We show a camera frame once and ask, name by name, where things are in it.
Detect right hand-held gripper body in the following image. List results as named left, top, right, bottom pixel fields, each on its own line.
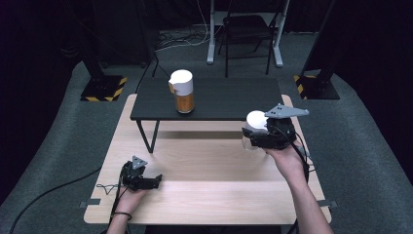
left=249, top=102, right=310, bottom=151

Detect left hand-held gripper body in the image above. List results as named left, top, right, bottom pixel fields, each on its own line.
left=121, top=155, right=149, bottom=192

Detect white ball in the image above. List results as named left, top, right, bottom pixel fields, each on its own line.
left=242, top=109, right=271, bottom=152

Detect black low shelf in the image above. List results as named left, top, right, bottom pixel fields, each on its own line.
left=130, top=76, right=284, bottom=154

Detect person's left hand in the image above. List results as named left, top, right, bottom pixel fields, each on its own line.
left=114, top=188, right=149, bottom=215

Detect person's right hand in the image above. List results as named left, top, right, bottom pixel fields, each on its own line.
left=263, top=140, right=309, bottom=185

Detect black wrist band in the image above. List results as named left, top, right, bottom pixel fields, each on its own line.
left=111, top=211, right=132, bottom=221

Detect grey tape strip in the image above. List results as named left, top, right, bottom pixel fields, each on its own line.
left=317, top=200, right=339, bottom=209
left=79, top=198, right=102, bottom=210

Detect black stand with striped base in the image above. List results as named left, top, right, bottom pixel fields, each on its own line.
left=79, top=48, right=129, bottom=102
left=293, top=0, right=341, bottom=100

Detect orange jar with white lid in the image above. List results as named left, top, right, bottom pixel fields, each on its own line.
left=168, top=68, right=196, bottom=114

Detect black folding chair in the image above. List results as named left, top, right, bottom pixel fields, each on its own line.
left=216, top=14, right=276, bottom=79

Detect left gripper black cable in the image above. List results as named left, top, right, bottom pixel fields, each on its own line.
left=95, top=170, right=126, bottom=225

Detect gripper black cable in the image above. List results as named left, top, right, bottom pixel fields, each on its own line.
left=95, top=170, right=126, bottom=225
left=271, top=126, right=312, bottom=183

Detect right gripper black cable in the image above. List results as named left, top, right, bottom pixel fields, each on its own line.
left=271, top=126, right=312, bottom=183

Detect long black floor cable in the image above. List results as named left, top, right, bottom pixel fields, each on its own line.
left=9, top=166, right=103, bottom=234

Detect white desk frame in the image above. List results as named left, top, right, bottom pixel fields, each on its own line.
left=206, top=0, right=290, bottom=68

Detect thin black cable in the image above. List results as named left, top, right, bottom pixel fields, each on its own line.
left=133, top=52, right=161, bottom=95

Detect bundle of floor cables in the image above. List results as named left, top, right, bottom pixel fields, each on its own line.
left=155, top=27, right=212, bottom=53

